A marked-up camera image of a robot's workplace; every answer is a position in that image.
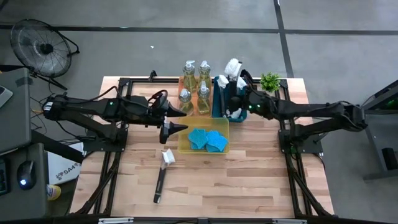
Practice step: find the small potted green plant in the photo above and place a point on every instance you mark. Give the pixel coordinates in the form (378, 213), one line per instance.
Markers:
(270, 82)

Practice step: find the yellow translucent plastic bin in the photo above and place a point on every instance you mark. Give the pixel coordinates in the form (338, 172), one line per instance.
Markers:
(186, 124)

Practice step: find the black computer mouse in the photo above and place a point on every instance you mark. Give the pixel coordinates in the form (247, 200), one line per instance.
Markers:
(26, 174)

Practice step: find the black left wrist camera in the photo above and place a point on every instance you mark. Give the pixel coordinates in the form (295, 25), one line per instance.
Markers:
(160, 99)

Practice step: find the yellow round container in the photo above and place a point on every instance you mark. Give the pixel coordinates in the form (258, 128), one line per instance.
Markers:
(53, 192)

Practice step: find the black floor fan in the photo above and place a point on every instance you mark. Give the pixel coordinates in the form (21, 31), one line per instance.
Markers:
(42, 48)

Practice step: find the silver metal bracket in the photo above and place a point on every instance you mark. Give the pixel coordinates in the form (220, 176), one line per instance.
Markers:
(115, 221)
(289, 221)

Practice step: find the black aluminium table frame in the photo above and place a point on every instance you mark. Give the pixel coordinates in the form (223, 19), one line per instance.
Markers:
(143, 81)

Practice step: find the dark desk surface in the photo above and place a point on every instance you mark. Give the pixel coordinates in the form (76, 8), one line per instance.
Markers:
(31, 205)

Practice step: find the grey equipment stand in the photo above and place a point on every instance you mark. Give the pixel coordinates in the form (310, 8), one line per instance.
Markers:
(379, 140)

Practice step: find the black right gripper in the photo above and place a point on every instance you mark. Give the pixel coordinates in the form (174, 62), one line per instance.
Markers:
(237, 104)

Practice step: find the blue cellulose sponge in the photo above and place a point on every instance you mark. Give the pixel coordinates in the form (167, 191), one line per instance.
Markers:
(198, 137)
(195, 146)
(211, 148)
(220, 143)
(213, 134)

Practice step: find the black diagonal desk beam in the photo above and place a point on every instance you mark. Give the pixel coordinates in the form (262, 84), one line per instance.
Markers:
(56, 146)

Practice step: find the grey desk panel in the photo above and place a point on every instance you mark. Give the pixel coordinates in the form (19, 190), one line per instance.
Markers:
(15, 118)

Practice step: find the blue plastic bin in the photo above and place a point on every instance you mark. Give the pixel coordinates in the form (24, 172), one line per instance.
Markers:
(217, 105)

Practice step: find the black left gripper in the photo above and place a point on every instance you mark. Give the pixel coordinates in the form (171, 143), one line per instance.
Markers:
(146, 113)

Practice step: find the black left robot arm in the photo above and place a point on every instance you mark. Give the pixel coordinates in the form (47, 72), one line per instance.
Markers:
(77, 107)

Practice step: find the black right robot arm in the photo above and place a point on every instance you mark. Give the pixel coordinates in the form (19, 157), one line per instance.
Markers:
(311, 109)

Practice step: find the clear soap pump bottle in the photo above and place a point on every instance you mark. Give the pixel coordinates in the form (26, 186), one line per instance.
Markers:
(189, 76)
(204, 74)
(203, 101)
(185, 101)

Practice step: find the white printed cardboard box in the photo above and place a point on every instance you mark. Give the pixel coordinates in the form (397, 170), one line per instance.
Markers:
(65, 168)

